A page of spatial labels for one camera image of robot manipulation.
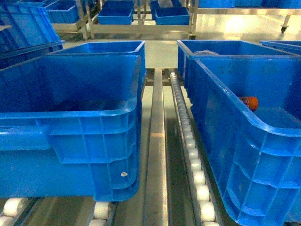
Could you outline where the blue bin behind left bin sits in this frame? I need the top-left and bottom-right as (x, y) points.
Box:
(53, 40), (147, 98)

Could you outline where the blue bin behind bin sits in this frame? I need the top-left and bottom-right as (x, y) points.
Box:
(53, 40), (147, 98)
(177, 40), (296, 99)

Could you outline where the blue bin behind right bin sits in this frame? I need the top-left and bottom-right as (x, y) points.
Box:
(177, 40), (296, 99)

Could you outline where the stainless steel flow rack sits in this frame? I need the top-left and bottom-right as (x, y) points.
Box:
(0, 68), (234, 226)

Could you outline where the left empty blue bin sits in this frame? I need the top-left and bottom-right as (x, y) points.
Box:
(0, 54), (142, 202)

